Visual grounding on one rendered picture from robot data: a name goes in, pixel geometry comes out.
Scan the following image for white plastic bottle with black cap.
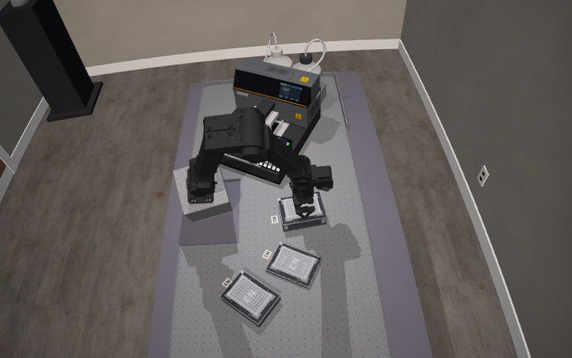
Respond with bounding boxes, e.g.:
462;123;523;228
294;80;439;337
292;52;321;86

